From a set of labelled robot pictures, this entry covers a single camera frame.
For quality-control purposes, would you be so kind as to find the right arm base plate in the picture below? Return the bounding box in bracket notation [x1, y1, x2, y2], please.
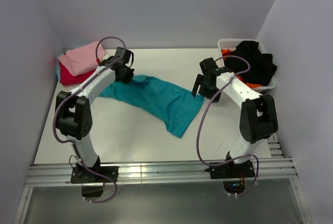
[204, 160, 255, 179]

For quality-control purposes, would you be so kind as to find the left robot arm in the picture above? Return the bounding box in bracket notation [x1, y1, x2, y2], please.
[53, 47, 134, 182]

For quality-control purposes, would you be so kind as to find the aluminium rail frame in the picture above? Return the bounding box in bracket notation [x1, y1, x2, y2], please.
[14, 93, 313, 224]

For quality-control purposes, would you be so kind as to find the teal t shirt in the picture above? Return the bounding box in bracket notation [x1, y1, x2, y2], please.
[99, 74, 204, 138]

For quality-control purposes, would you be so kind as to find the light blue folded t shirt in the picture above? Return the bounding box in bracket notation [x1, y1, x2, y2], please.
[56, 53, 64, 82]

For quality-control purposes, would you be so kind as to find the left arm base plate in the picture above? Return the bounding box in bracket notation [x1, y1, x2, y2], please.
[70, 166, 119, 184]

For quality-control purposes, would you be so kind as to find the pink folded t shirt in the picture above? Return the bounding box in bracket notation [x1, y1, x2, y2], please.
[58, 41, 106, 77]

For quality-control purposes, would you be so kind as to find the white plastic basket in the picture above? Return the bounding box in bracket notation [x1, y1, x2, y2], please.
[217, 39, 277, 92]

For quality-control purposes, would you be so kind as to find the orange t shirt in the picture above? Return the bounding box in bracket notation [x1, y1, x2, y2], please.
[221, 49, 264, 92]

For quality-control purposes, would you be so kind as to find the black t shirt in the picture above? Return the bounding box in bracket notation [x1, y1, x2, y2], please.
[224, 41, 277, 86]

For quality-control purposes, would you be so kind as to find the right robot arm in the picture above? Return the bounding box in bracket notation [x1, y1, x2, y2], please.
[191, 57, 278, 177]

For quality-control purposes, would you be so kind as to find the red folded t shirt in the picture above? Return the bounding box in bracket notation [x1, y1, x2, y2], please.
[59, 59, 100, 86]

